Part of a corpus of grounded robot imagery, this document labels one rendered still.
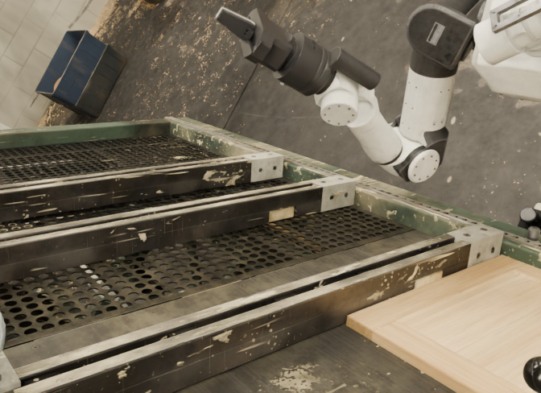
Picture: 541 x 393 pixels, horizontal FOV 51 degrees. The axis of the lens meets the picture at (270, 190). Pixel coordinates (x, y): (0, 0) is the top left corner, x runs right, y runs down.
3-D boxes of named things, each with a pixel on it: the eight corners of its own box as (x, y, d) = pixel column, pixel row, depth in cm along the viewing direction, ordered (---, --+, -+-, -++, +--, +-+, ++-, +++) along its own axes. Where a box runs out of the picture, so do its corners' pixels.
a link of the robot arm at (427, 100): (414, 144, 130) (431, 51, 116) (451, 174, 120) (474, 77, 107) (371, 155, 126) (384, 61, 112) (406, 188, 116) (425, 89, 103)
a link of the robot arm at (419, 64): (423, 50, 117) (435, -18, 108) (466, 59, 113) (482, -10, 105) (402, 71, 109) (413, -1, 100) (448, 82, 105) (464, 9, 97)
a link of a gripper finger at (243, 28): (224, 4, 90) (256, 24, 93) (213, 20, 91) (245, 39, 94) (225, 8, 89) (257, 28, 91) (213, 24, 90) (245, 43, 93)
